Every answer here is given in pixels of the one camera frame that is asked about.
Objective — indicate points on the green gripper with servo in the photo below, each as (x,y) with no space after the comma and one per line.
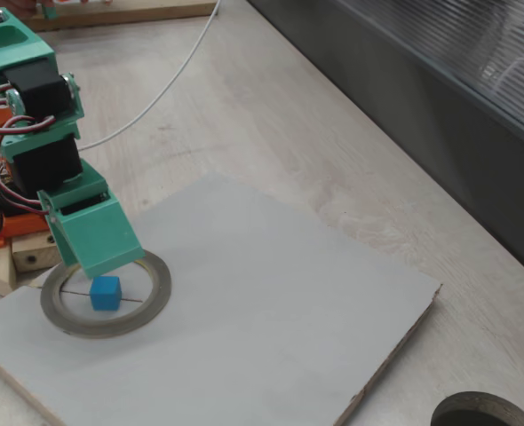
(103,231)

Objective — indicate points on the blue cube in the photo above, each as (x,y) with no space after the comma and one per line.
(104,295)

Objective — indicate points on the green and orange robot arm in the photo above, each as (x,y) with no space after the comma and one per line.
(40,51)

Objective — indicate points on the person's hand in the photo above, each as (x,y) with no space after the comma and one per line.
(22,6)

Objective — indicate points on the grey laminated wooden board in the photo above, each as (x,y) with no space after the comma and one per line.
(244,310)

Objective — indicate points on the small green plastic part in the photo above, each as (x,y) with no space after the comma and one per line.
(50,12)

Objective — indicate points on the long wooden plank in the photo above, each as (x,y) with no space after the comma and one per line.
(133,13)

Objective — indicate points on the ribbed glass partition screen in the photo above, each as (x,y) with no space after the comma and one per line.
(466,133)

